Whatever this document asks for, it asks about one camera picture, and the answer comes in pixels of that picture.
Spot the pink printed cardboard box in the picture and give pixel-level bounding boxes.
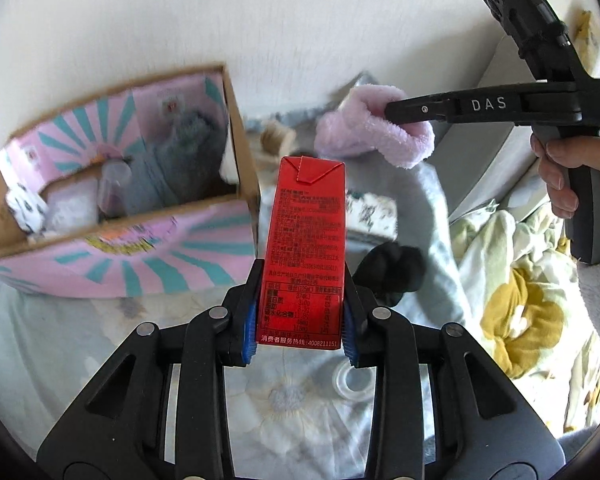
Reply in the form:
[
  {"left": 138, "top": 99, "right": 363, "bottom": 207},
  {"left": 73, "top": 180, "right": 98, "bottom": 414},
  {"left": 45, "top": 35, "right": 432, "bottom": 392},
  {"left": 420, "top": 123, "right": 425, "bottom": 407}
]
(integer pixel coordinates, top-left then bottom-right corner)
[{"left": 0, "top": 62, "right": 262, "bottom": 302}]

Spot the red drink carton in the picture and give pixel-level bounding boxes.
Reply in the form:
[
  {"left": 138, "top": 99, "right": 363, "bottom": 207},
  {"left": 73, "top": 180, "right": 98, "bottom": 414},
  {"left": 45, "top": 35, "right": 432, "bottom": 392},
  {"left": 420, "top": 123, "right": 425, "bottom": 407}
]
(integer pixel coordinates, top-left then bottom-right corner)
[{"left": 256, "top": 155, "right": 348, "bottom": 352}]

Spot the floral patterned pouch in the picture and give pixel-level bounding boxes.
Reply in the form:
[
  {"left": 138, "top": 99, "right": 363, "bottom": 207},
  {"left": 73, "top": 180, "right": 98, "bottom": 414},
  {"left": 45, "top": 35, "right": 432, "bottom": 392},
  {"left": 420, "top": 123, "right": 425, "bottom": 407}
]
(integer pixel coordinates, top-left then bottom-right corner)
[{"left": 344, "top": 190, "right": 399, "bottom": 241}]

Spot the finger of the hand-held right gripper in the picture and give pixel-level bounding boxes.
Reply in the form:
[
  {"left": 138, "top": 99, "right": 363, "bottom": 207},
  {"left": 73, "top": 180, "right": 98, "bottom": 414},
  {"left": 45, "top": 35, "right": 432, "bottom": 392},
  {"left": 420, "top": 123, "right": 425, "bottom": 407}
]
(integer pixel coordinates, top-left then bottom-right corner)
[{"left": 384, "top": 90, "right": 463, "bottom": 126}]

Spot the small clear cup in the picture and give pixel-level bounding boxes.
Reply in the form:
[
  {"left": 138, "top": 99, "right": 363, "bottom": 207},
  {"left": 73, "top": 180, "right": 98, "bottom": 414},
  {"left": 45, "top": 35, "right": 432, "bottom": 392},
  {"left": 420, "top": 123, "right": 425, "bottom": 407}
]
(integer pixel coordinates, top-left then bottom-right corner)
[{"left": 97, "top": 160, "right": 132, "bottom": 186}]

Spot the grey cushion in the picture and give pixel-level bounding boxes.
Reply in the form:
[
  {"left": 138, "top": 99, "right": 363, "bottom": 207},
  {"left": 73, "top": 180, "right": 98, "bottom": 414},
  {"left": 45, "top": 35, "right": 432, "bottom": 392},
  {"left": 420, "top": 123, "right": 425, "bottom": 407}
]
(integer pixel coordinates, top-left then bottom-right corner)
[{"left": 445, "top": 35, "right": 548, "bottom": 217}]

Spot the floral blanket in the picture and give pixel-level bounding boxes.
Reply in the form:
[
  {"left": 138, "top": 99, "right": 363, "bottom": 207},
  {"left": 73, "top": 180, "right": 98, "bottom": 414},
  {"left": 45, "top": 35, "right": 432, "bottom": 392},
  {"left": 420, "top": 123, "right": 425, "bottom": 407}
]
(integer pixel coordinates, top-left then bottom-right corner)
[{"left": 450, "top": 205, "right": 600, "bottom": 437}]

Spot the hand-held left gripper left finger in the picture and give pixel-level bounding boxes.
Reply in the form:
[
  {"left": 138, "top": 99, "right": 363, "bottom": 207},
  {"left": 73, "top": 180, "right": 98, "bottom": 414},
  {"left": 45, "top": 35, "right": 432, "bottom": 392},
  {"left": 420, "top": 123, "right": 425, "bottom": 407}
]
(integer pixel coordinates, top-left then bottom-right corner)
[{"left": 37, "top": 257, "right": 267, "bottom": 480}]

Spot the white patterned sock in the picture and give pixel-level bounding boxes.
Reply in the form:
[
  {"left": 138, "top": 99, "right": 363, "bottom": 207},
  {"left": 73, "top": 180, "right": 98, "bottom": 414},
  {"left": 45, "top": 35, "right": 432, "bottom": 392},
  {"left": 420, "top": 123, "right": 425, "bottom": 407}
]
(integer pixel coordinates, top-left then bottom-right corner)
[{"left": 5, "top": 186, "right": 49, "bottom": 235}]

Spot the black sock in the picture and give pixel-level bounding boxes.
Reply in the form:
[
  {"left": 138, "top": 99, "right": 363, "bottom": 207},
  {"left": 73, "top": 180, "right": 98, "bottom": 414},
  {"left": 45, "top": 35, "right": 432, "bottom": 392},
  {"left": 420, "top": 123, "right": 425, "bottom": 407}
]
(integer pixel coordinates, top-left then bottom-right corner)
[{"left": 354, "top": 242, "right": 426, "bottom": 307}]

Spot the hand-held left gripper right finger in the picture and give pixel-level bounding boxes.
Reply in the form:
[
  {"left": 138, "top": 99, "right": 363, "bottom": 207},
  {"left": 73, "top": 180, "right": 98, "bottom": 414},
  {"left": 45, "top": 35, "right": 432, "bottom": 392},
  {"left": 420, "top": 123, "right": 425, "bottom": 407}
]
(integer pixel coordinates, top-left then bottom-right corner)
[{"left": 343, "top": 259, "right": 564, "bottom": 480}]

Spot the clear tape roll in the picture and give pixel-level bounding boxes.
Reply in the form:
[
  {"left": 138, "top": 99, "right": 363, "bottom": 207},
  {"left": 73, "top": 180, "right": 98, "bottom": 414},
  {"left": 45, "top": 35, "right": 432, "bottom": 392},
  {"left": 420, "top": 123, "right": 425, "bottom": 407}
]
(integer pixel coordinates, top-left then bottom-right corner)
[{"left": 332, "top": 360, "right": 377, "bottom": 402}]

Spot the pink fluffy cloth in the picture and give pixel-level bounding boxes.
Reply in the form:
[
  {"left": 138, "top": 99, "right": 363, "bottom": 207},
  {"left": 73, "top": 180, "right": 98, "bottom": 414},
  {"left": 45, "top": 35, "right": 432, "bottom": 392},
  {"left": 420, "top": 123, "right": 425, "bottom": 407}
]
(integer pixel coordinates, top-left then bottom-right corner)
[{"left": 314, "top": 85, "right": 436, "bottom": 170}]

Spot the grey plush toy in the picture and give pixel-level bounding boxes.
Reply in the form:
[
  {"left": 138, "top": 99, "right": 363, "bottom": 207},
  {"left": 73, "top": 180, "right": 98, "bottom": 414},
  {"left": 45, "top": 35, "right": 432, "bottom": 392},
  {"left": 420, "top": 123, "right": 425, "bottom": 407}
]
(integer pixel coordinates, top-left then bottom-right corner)
[{"left": 130, "top": 107, "right": 231, "bottom": 212}]

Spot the person's right hand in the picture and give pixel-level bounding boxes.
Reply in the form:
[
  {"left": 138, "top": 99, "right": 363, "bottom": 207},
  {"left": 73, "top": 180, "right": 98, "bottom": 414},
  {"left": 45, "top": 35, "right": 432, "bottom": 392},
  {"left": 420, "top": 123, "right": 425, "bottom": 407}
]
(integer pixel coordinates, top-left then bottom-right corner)
[{"left": 530, "top": 126, "right": 600, "bottom": 221}]

